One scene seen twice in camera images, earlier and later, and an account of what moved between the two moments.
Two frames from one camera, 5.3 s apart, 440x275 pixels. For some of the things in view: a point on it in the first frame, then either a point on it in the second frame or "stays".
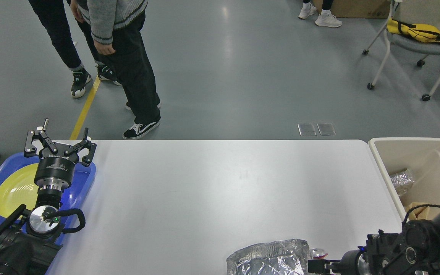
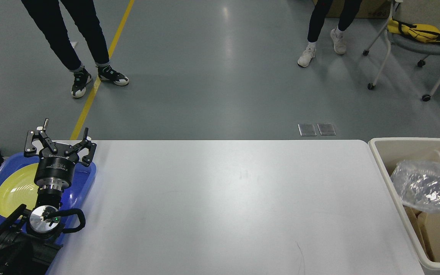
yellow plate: (18, 188) stays
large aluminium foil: (286, 257) to (426, 186)
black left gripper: (54, 171) stays
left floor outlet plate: (306, 129) stays
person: (325, 18) to (350, 10)
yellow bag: (423, 33) stays
